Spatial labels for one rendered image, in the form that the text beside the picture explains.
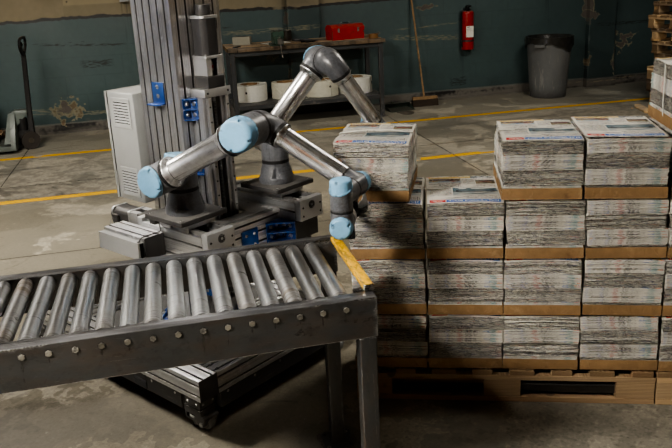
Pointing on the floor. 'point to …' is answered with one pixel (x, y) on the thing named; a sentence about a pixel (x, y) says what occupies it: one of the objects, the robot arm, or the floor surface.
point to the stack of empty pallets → (660, 30)
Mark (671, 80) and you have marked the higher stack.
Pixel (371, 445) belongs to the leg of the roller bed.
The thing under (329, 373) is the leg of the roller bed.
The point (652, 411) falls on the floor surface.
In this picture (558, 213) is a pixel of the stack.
